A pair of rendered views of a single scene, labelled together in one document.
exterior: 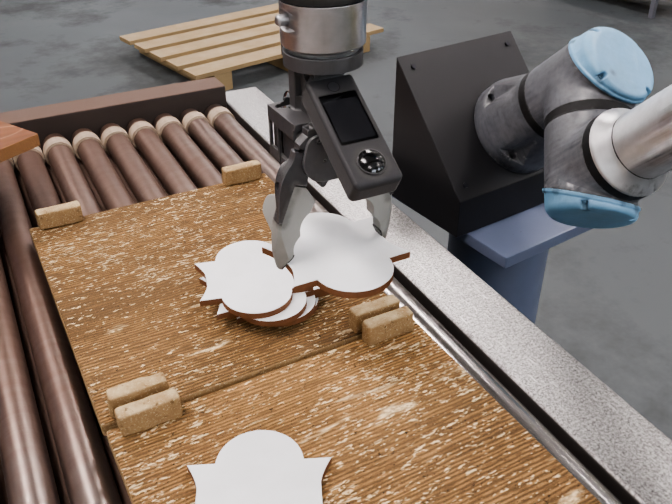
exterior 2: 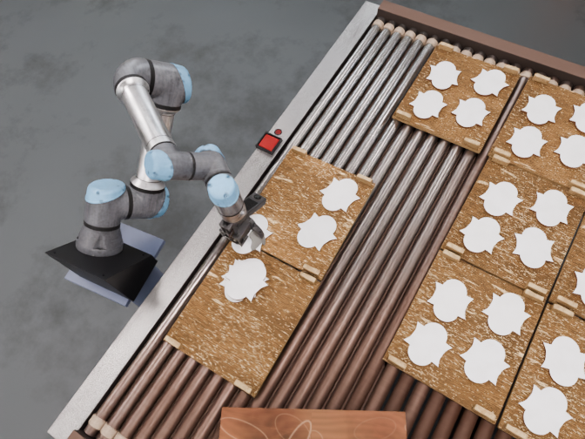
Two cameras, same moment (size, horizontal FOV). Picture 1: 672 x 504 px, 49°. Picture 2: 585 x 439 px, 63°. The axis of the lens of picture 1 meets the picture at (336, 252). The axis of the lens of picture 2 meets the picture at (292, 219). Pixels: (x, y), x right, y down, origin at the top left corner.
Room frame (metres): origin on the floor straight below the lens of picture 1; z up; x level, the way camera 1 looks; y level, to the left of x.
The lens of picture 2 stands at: (0.72, 0.67, 2.43)
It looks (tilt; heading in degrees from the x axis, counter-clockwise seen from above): 64 degrees down; 249
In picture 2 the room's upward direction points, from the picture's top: 11 degrees counter-clockwise
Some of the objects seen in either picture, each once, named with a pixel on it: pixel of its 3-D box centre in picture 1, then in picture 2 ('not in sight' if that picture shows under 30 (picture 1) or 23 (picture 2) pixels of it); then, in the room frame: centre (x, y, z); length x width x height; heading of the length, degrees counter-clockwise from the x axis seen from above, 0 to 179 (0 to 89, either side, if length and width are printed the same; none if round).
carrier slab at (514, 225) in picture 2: not in sight; (516, 221); (-0.17, 0.40, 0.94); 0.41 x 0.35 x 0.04; 27
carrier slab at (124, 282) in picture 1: (202, 273); (243, 311); (0.76, 0.17, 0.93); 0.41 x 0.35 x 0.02; 28
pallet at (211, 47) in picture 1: (254, 42); not in sight; (4.48, 0.50, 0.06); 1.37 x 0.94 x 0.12; 127
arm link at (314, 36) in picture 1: (319, 24); (232, 209); (0.63, 0.01, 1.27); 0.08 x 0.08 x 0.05
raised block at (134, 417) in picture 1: (149, 412); (311, 270); (0.50, 0.18, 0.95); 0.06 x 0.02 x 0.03; 119
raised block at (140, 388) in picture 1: (137, 394); (307, 278); (0.52, 0.19, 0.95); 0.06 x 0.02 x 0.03; 118
